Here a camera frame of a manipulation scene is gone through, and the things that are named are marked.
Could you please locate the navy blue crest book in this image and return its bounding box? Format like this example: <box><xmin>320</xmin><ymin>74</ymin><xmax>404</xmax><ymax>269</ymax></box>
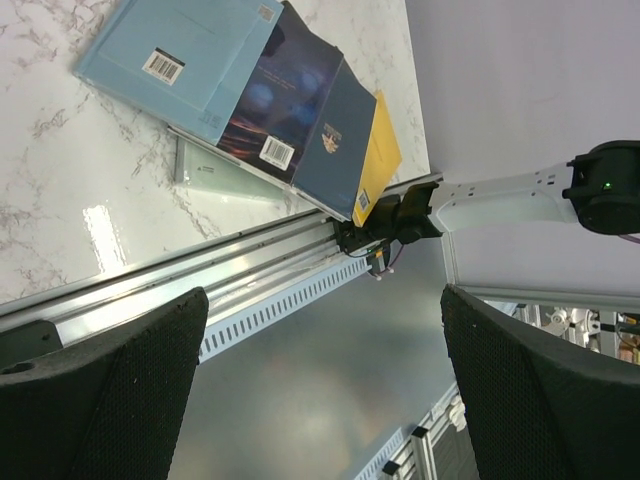
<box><xmin>293</xmin><ymin>62</ymin><xmax>376</xmax><ymax>221</ymax></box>

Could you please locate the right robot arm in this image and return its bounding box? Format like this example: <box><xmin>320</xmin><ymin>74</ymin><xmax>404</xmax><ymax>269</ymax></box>
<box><xmin>364</xmin><ymin>140</ymin><xmax>639</xmax><ymax>245</ymax></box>

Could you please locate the white slotted cable duct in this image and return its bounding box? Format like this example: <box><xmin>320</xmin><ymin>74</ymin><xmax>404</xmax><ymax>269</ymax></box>
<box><xmin>199</xmin><ymin>257</ymin><xmax>370</xmax><ymax>363</ymax></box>

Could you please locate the pale green thin file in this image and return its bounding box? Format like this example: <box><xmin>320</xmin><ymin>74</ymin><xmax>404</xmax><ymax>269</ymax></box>
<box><xmin>173</xmin><ymin>134</ymin><xmax>291</xmax><ymax>203</ymax></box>

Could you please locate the dark purple galaxy book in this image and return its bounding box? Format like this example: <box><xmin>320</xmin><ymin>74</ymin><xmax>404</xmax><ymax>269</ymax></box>
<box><xmin>217</xmin><ymin>1</ymin><xmax>344</xmax><ymax>184</ymax></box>

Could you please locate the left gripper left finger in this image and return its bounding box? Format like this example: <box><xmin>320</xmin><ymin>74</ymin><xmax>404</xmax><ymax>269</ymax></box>
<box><xmin>1</xmin><ymin>287</ymin><xmax>209</xmax><ymax>479</ymax></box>

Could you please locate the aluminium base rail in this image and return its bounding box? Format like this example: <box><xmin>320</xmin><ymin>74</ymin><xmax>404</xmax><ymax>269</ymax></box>
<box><xmin>1</xmin><ymin>210</ymin><xmax>392</xmax><ymax>366</ymax></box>

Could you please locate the light blue book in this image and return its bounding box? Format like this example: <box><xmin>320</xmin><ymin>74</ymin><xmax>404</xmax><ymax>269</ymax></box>
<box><xmin>74</xmin><ymin>0</ymin><xmax>284</xmax><ymax>145</ymax></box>

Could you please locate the yellow book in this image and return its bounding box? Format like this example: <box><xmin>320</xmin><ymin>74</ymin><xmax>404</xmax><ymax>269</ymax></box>
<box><xmin>352</xmin><ymin>90</ymin><xmax>402</xmax><ymax>227</ymax></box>

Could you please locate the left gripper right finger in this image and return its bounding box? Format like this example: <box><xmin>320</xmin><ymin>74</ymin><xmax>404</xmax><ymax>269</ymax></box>
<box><xmin>441</xmin><ymin>285</ymin><xmax>639</xmax><ymax>479</ymax></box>

